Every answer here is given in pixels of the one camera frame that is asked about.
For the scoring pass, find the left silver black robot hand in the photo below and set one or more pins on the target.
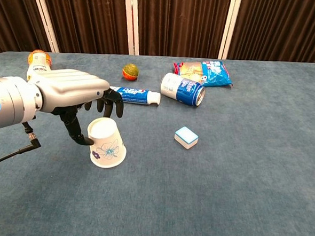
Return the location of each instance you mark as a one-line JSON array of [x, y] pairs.
[[68, 85]]

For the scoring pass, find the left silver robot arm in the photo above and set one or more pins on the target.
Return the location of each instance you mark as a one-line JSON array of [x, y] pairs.
[[8, 101]]

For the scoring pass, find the blue-grey carpeted table top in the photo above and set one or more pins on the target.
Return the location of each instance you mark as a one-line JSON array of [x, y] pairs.
[[223, 181]]

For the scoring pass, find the orange drink bottle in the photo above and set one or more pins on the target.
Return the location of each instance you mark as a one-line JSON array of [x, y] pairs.
[[39, 61]]

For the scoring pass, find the green orange small ball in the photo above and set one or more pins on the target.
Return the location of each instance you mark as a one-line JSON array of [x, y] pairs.
[[130, 72]]

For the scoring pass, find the blue white toothpaste tube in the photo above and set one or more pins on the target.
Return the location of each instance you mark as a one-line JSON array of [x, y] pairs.
[[137, 95]]

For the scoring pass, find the blue white drink can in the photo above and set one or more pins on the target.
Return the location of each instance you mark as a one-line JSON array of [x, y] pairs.
[[180, 88]]

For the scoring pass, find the light blue small block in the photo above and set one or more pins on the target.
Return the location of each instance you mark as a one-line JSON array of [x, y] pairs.
[[186, 137]]

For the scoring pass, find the dark brown curtain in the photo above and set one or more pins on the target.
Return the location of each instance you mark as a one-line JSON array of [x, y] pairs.
[[179, 17]]

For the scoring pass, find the blue snack bag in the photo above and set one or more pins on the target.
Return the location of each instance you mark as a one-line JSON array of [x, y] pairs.
[[211, 73]]

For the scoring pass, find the white frame post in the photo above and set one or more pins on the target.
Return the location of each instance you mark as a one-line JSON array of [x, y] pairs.
[[230, 26], [132, 23], [44, 17]]

